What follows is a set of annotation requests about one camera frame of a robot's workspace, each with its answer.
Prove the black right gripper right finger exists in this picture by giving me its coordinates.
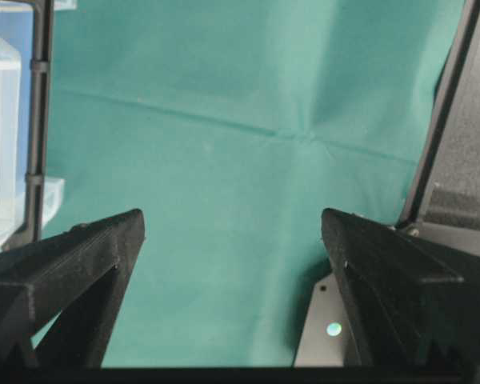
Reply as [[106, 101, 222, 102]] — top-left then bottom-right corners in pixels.
[[322, 209, 480, 366]]

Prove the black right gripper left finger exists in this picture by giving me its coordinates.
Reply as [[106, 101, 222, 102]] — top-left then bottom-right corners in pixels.
[[0, 209, 145, 368]]

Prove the black aluminium frame rail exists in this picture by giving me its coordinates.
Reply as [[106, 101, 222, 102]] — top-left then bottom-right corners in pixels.
[[3, 0, 54, 250]]

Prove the clear plastic storage case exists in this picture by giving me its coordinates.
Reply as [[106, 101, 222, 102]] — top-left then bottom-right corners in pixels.
[[0, 1, 77, 252]]

